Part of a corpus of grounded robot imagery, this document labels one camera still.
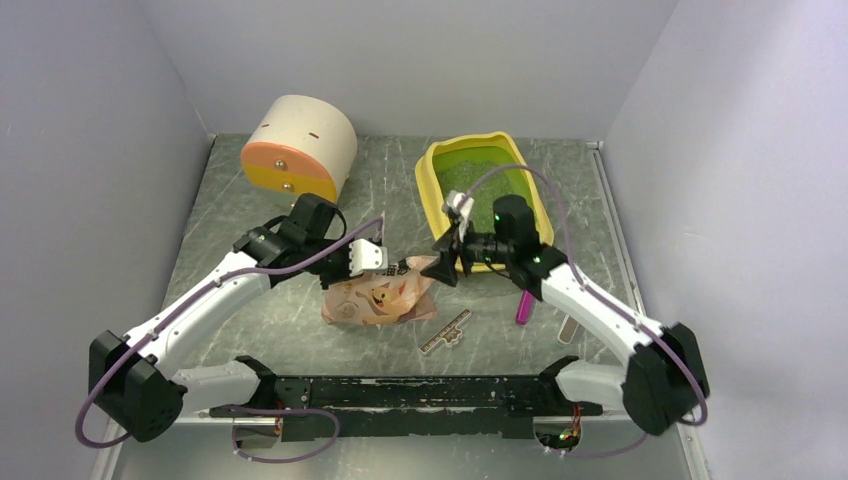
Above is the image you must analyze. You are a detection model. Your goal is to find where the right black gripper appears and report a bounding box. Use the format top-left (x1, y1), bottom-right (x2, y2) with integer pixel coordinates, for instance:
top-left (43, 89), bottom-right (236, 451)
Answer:
top-left (420, 216), bottom-right (514, 286)

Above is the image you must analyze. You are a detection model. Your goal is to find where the pink cat litter bag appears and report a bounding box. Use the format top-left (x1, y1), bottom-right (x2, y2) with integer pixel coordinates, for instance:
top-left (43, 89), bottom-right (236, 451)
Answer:
top-left (321, 256), bottom-right (437, 325)

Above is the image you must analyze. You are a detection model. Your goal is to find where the torn bag top strip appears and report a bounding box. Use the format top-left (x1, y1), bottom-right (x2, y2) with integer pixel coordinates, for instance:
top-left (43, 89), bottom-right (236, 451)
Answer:
top-left (418, 309), bottom-right (473, 355)

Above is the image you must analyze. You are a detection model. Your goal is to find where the magenta plastic scoop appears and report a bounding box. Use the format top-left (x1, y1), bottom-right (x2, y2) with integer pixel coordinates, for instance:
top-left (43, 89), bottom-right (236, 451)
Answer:
top-left (514, 291), bottom-right (535, 326)

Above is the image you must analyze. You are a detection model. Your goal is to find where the yellow green litter box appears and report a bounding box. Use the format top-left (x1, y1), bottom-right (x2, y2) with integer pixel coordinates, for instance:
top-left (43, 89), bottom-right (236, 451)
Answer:
top-left (415, 131), bottom-right (554, 244)

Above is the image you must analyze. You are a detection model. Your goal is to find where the white orange cylindrical bin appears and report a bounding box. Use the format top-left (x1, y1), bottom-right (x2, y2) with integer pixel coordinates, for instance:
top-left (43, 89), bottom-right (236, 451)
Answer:
top-left (240, 95), bottom-right (358, 202)

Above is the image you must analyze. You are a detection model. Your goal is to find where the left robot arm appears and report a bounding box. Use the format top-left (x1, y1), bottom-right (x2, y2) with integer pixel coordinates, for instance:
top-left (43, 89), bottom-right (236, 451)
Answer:
top-left (75, 194), bottom-right (387, 449)

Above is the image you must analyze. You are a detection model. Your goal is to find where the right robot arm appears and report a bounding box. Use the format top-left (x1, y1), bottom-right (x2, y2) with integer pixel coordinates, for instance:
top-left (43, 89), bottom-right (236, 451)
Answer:
top-left (422, 191), bottom-right (709, 436)

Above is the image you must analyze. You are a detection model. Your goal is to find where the small white grey clip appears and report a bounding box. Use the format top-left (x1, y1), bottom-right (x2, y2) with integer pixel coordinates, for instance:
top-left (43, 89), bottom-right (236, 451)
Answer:
top-left (556, 315), bottom-right (581, 345)

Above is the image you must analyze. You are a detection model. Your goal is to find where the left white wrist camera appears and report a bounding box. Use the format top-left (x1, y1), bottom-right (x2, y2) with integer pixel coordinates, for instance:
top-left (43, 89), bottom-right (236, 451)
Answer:
top-left (349, 239), bottom-right (389, 278)

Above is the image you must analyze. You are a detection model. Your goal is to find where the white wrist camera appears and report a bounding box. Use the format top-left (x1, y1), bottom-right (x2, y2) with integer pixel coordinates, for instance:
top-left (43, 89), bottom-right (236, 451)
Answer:
top-left (349, 239), bottom-right (389, 278)
top-left (442, 190), bottom-right (474, 243)

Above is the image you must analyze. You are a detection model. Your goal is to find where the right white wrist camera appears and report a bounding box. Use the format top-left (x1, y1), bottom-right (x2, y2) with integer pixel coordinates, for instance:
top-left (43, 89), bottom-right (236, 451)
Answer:
top-left (442, 190), bottom-right (474, 243)

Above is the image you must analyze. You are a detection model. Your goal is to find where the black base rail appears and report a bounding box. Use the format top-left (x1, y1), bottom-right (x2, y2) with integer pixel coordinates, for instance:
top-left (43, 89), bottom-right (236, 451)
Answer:
top-left (210, 359), bottom-right (603, 442)

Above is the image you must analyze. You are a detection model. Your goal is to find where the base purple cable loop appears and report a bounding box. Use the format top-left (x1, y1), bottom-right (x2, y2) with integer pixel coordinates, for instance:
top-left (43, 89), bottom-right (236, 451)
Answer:
top-left (231, 405), bottom-right (342, 464)

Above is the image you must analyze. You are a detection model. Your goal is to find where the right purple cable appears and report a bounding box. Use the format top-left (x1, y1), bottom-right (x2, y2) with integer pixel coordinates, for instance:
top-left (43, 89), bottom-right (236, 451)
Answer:
top-left (450, 163), bottom-right (709, 460)

